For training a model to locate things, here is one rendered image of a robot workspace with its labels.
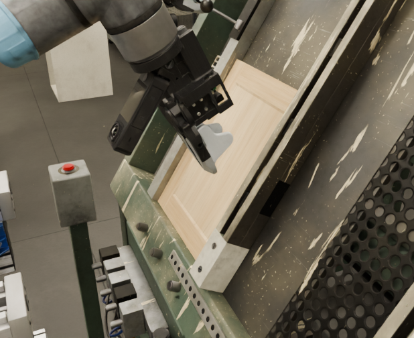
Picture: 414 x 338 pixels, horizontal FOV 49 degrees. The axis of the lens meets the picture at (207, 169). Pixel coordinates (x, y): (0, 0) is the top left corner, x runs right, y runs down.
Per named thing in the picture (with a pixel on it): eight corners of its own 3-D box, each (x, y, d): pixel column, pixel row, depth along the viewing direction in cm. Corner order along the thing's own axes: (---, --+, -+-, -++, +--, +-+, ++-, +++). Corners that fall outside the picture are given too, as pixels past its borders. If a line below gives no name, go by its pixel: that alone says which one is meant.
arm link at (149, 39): (116, 40, 50) (100, 27, 57) (137, 74, 53) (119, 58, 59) (172, 3, 51) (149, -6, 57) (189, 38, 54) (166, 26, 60)
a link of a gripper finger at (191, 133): (216, 160, 62) (187, 111, 57) (206, 167, 62) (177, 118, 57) (201, 147, 66) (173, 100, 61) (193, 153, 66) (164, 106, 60)
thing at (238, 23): (238, 33, 130) (197, 9, 129) (245, 21, 129) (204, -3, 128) (239, 32, 126) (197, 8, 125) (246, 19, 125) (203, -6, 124)
